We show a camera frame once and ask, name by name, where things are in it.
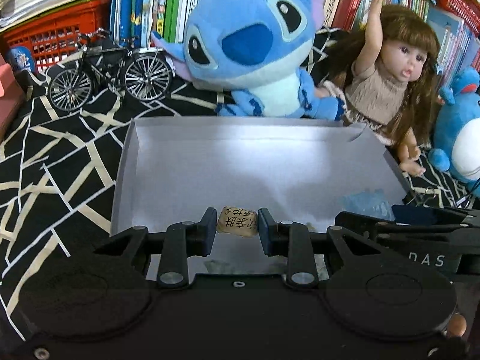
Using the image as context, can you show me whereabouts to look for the light blue mask roll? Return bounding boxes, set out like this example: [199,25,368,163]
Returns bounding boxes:
[341,189,395,221]

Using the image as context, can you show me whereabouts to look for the person right hand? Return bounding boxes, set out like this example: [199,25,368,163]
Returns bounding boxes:
[446,313,467,338]

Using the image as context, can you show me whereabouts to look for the white cardboard box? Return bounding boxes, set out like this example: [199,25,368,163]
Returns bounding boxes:
[110,115,412,282]

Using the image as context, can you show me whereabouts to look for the blue round plush toy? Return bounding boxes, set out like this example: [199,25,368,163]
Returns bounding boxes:
[428,67,479,197]

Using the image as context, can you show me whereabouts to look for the black white patterned cloth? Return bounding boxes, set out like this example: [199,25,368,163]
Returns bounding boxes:
[0,25,474,342]

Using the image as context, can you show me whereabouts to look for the miniature metal bicycle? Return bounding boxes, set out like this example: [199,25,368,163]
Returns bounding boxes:
[47,28,174,112]

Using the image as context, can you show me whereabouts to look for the brown haired doll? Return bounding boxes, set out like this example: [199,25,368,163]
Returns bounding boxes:
[315,0,440,176]

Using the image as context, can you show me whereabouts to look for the blue Stitch plush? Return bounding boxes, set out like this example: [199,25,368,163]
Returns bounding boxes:
[151,0,343,120]

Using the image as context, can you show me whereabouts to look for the red plastic basket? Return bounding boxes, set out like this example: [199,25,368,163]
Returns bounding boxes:
[1,0,111,72]

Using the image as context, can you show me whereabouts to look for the pink A-frame miniature house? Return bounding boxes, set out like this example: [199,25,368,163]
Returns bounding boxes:
[0,56,25,141]

